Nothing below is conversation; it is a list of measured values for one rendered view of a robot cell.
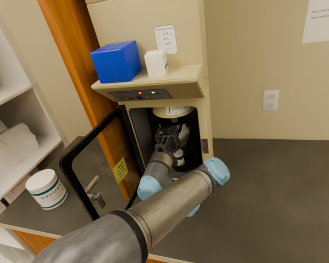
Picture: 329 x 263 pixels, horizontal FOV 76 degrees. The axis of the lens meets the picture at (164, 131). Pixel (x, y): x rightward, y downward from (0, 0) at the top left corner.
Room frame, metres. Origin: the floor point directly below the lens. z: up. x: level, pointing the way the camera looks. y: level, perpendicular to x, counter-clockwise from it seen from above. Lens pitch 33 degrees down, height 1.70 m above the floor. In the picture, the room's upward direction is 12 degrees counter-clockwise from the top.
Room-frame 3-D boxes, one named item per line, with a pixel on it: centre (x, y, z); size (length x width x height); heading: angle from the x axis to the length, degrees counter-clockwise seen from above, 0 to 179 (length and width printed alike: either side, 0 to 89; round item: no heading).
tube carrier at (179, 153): (0.73, -0.05, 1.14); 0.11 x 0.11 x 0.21
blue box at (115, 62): (0.64, 0.09, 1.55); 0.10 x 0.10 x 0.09; 68
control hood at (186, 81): (0.61, 0.02, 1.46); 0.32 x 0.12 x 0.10; 68
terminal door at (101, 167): (0.57, 0.21, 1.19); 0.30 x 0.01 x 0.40; 153
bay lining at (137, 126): (0.78, -0.05, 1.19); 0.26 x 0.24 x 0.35; 68
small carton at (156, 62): (0.60, -0.02, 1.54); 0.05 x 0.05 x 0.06; 76
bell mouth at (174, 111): (0.75, -0.06, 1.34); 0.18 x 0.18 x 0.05
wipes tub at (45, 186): (0.77, 0.61, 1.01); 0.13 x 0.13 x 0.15
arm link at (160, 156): (0.53, 0.04, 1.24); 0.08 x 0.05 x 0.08; 68
